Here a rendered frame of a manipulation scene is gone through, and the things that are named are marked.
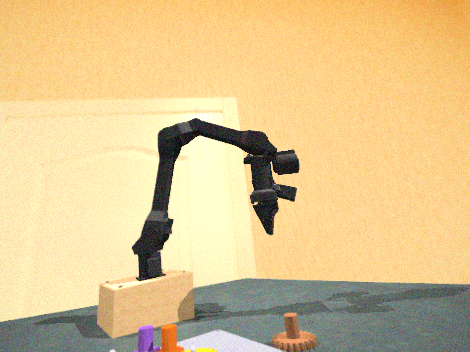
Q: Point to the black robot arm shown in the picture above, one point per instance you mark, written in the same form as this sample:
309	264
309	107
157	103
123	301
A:
157	226

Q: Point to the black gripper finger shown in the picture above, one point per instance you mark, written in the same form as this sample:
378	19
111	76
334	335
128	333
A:
264	213
273	215

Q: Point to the orange gear with tall hub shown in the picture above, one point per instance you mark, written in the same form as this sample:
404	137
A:
169	339

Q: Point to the brown gear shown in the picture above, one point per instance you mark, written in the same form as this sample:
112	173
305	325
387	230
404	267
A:
293	340

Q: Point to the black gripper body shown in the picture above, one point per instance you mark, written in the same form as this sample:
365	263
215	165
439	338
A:
263	193

